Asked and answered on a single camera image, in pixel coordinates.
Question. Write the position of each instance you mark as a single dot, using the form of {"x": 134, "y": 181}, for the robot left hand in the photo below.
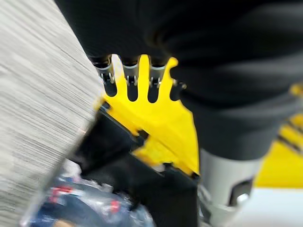
{"x": 213, "y": 59}

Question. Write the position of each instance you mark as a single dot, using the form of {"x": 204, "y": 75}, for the blue plastic snack wrapper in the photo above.
{"x": 78, "y": 208}

